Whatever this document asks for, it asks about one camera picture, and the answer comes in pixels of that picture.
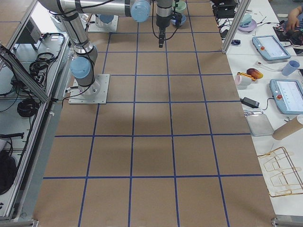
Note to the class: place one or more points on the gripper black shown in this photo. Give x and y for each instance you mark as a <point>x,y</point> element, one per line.
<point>162,21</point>

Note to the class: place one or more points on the green plastic bowl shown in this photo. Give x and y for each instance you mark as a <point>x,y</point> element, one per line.
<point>179,6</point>

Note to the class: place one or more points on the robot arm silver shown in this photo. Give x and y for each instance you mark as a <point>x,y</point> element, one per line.
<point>69,10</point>
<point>103,20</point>

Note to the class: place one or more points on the blue plastic bowl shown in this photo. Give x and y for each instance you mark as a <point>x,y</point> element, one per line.
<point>181,23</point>

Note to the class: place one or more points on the person hand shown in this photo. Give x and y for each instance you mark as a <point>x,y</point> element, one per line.
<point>293,21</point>

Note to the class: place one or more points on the purple plate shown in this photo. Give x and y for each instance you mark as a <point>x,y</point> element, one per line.
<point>249,27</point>

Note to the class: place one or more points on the far teach pendant tablet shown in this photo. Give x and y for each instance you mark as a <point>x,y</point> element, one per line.
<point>270,48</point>

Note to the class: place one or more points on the teach pendant tablet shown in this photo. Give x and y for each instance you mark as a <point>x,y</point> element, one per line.
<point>288,95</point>
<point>270,48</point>

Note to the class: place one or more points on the black power adapter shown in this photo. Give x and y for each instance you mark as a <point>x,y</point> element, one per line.
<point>249,102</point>

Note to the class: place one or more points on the grey control box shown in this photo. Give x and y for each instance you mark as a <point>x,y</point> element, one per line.
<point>31,34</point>

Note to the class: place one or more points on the light blue plastic cup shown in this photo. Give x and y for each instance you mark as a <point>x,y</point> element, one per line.
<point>290,67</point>

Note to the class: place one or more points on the grey lidded tray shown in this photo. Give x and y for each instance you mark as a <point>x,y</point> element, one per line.
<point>258,122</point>

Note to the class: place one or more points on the near teach pendant tablet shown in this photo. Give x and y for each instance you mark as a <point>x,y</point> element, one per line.
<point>288,95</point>

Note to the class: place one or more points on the cardboard tube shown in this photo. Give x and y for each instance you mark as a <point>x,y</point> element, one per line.
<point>289,128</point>

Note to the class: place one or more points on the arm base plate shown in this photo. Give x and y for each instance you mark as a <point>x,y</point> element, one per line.
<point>92,28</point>
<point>96,94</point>

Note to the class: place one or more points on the aluminium frame post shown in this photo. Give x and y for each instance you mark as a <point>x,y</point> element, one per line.
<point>243,5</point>

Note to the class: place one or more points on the gold wire rack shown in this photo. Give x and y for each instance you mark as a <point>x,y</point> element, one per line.
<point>281,175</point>

